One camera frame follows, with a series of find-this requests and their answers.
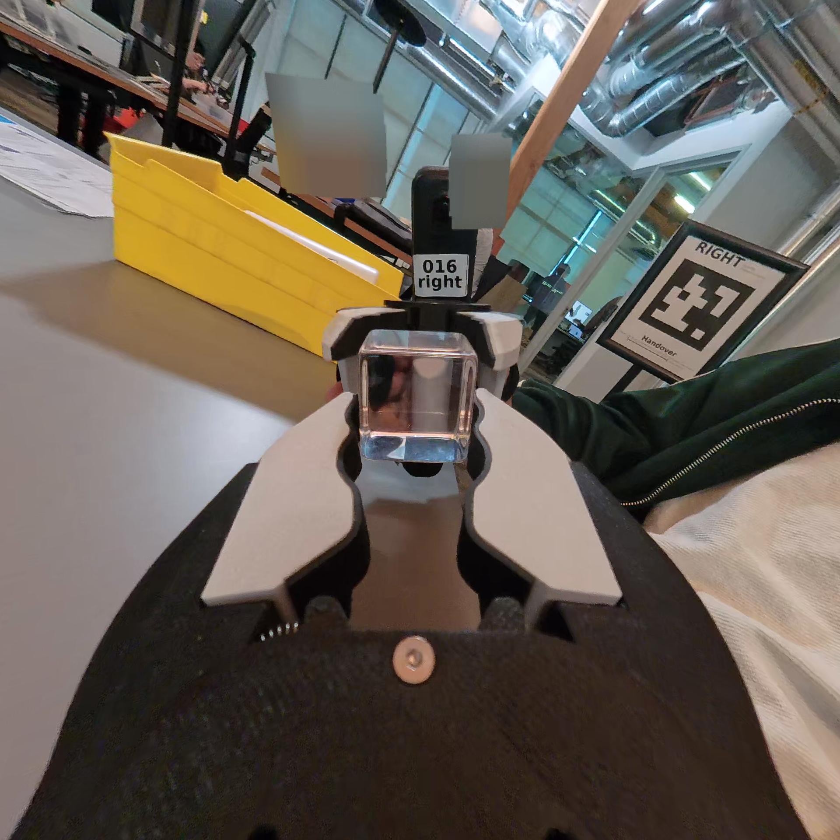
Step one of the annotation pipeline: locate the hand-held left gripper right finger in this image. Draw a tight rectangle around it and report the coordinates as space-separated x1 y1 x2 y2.
457 387 624 634

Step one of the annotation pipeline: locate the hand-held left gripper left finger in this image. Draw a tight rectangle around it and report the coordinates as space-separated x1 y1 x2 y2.
200 392 370 627

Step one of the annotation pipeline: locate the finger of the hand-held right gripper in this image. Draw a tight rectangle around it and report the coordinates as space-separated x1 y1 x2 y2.
459 311 525 403
322 307 389 362

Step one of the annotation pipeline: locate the clear glass cube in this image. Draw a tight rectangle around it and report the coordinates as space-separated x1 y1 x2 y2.
356 330 479 464

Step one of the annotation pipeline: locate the yellow plastic bin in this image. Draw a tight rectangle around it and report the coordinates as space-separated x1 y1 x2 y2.
105 131 405 359

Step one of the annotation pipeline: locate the person's right forearm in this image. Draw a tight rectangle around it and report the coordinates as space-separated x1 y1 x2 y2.
512 381 634 463

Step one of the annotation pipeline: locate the grey desk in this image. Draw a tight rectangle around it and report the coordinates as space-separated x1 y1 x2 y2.
0 112 368 821

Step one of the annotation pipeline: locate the black bag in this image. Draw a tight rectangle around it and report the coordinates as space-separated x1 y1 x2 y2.
333 200 412 248

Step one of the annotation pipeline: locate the black pole stand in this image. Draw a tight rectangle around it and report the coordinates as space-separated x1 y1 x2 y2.
373 0 428 94

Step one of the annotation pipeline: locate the framed marker sign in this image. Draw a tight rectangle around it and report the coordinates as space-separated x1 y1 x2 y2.
596 220 812 396

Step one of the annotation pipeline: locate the white garment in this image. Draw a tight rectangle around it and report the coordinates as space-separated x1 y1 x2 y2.
645 443 840 840

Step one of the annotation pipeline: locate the black office monitor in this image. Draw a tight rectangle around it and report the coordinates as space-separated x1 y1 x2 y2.
92 0 202 149

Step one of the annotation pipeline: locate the laminated paper sheet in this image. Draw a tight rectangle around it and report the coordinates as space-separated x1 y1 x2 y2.
0 115 116 219

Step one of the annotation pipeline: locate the wooden post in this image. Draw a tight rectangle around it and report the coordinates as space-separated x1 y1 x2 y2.
505 0 648 219

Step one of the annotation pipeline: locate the silver air duct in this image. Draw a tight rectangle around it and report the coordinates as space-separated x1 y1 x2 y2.
577 0 840 140

